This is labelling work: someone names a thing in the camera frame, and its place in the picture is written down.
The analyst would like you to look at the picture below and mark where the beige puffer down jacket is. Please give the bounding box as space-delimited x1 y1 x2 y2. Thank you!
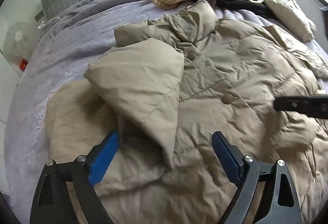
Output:
46 1 327 223

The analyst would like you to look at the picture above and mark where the folded beige quilted garment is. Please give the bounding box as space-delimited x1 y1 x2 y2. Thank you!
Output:
264 0 317 42

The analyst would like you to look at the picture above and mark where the small red box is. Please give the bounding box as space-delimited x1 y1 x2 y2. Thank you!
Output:
19 59 28 71

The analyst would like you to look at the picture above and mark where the lavender plush bed blanket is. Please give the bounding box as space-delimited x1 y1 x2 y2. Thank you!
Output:
4 0 328 224

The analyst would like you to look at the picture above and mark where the white electric fan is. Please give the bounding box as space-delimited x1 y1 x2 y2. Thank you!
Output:
2 21 40 66

